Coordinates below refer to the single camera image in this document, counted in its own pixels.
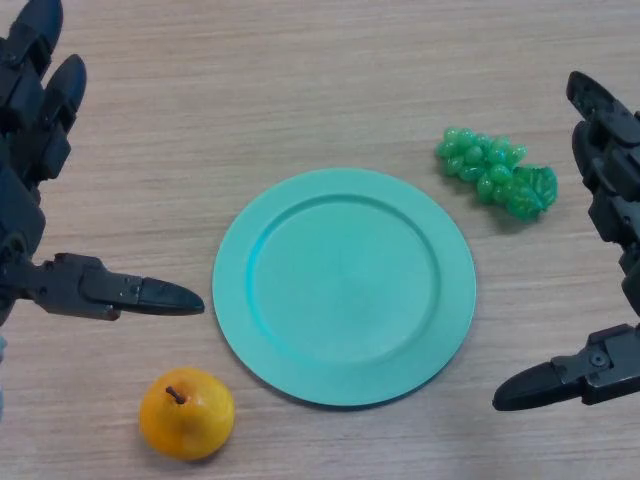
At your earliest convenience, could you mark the yellow pear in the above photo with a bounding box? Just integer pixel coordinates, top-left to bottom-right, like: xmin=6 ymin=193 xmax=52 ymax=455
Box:
xmin=138 ymin=367 xmax=236 ymax=462

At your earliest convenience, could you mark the green grape bunch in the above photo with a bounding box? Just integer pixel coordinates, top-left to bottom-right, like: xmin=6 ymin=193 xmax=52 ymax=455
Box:
xmin=436 ymin=126 xmax=559 ymax=224

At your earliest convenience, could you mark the teal green round plate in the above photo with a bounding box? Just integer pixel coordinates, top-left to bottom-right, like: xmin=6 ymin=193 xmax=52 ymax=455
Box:
xmin=212 ymin=168 xmax=477 ymax=408

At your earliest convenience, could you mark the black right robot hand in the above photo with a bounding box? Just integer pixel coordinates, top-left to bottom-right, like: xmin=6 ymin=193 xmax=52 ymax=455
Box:
xmin=492 ymin=70 xmax=640 ymax=413

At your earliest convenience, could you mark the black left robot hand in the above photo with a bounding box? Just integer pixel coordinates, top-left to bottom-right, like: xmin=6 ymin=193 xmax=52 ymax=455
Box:
xmin=0 ymin=0 xmax=206 ymax=327

